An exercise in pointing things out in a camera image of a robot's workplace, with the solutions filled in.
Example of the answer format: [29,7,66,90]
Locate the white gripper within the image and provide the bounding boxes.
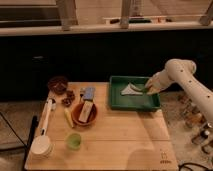
[145,70,173,95]

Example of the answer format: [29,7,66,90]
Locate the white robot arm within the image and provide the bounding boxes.
[145,59,213,125]

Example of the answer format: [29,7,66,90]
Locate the white cloth in tray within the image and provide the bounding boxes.
[121,83,143,95]

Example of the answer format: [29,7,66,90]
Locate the green plastic tray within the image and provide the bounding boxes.
[108,76,161,112]

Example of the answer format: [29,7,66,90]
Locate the spice bottle rack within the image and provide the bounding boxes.
[178,94,213,154]

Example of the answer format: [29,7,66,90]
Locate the blue sponge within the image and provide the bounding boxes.
[83,87,95,101]

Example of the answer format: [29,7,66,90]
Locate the wooden block in bowl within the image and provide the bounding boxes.
[79,101,93,123]

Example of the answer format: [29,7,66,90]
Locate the orange bowl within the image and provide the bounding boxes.
[71,102,97,126]

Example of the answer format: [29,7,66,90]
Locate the wooden cutting board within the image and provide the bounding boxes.
[25,83,178,171]

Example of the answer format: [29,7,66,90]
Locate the brown pine cone cluster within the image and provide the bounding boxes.
[61,91,75,107]

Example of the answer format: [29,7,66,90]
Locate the green plastic cup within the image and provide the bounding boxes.
[66,133,81,150]

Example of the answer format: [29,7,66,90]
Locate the black cable right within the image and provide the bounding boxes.
[178,161,213,171]

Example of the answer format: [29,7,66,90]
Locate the black cable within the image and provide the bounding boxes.
[178,161,213,171]
[0,111,29,151]

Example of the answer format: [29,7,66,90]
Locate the black cable left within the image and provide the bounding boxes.
[0,111,29,151]

